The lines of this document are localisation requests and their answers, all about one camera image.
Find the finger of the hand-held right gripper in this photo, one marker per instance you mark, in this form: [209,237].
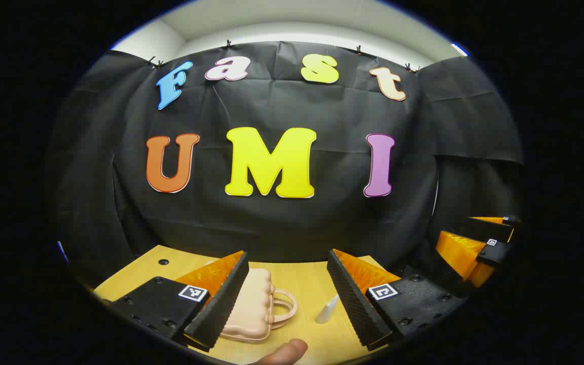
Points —
[489,227]
[494,252]

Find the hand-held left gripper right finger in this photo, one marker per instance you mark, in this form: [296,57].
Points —
[355,304]

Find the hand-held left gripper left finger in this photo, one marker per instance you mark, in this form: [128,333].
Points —
[221,304]

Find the white skin care tube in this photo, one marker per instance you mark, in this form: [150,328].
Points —
[327,310]

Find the black backdrop cloth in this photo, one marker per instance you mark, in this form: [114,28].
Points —
[292,228]

